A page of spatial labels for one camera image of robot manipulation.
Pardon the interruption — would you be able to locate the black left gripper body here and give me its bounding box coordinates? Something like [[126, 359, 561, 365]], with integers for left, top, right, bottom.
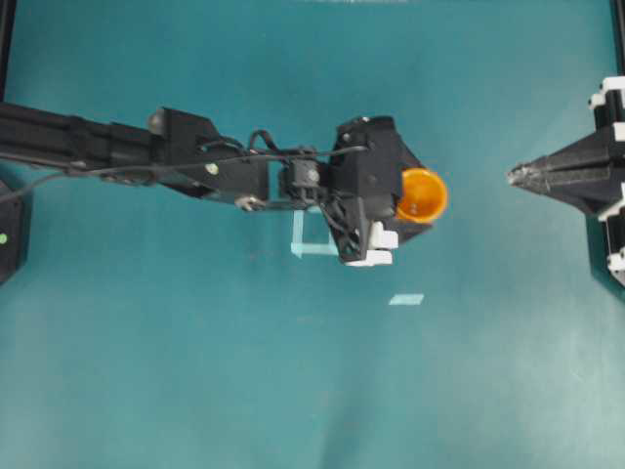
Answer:
[[321, 116, 403, 267]]

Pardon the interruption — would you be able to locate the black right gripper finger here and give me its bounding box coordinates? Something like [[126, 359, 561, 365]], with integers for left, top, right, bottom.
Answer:
[[509, 165, 611, 215], [507, 130, 611, 177]]

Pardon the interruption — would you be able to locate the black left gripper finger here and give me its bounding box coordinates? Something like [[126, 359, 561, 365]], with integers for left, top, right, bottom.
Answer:
[[395, 131, 427, 171], [393, 218, 433, 249]]

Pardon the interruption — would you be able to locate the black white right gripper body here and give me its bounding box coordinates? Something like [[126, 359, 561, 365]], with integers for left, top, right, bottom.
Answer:
[[589, 75, 624, 286]]

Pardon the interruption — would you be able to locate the orange plastic cup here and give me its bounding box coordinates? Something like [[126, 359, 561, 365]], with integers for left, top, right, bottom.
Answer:
[[396, 168, 448, 224]]

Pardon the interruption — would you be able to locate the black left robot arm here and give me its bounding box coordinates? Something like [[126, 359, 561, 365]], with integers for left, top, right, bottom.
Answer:
[[1, 104, 435, 267]]

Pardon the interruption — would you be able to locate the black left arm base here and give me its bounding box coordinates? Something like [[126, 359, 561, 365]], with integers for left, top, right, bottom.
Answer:
[[1, 195, 32, 284]]

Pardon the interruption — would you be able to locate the light tape patch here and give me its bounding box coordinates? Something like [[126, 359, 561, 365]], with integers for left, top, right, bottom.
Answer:
[[389, 293, 425, 306]]

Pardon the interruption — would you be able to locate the light tape square marker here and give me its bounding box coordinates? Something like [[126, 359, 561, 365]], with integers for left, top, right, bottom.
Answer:
[[290, 208, 338, 259]]

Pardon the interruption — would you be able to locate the black frame post right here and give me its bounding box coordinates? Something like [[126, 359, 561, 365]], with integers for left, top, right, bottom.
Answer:
[[609, 0, 625, 75]]

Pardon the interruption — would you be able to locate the black frame post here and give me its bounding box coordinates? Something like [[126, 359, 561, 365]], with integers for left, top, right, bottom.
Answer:
[[609, 0, 625, 75], [0, 0, 18, 102]]

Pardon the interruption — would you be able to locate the black frame post left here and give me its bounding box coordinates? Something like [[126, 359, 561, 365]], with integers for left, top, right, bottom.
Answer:
[[0, 0, 18, 102]]

